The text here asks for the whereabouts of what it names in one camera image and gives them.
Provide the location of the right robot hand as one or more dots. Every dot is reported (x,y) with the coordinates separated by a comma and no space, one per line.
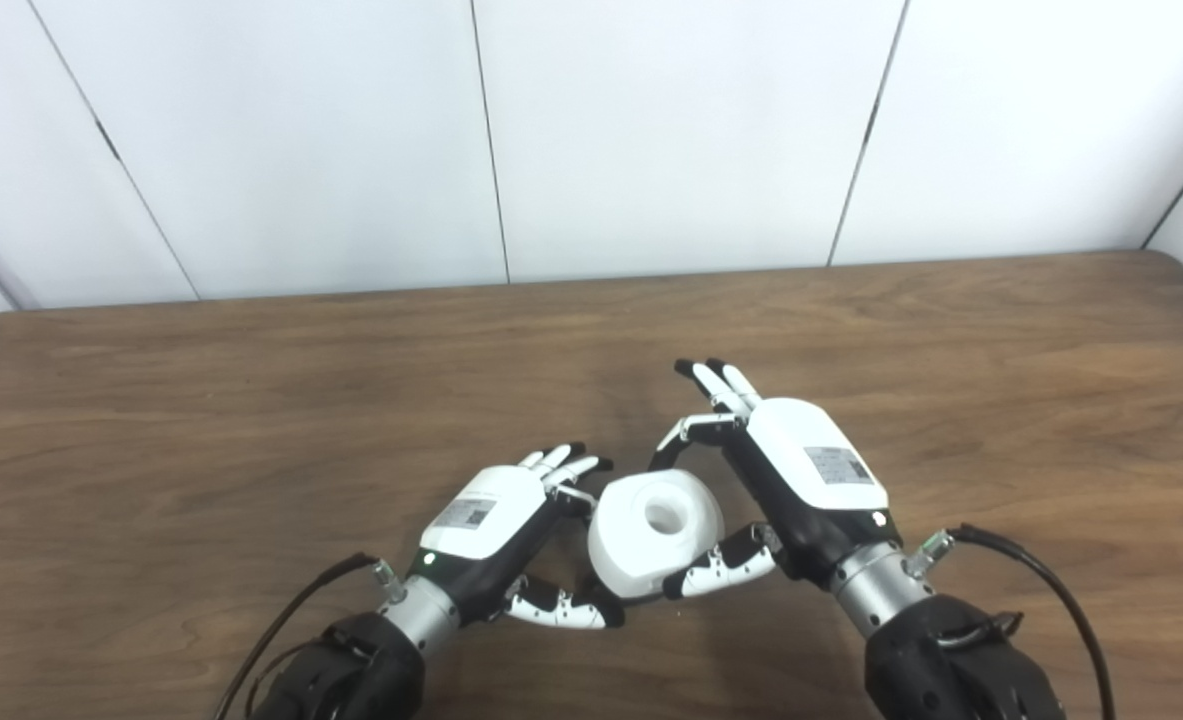
(821,480)

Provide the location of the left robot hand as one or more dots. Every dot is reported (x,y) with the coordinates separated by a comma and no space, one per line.
(491,520)

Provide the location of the round white piece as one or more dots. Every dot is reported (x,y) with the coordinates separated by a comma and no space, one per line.
(651,530)

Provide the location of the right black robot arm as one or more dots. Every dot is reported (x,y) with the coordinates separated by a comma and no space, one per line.
(951,650)

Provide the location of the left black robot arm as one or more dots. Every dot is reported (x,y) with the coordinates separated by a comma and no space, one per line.
(361,665)

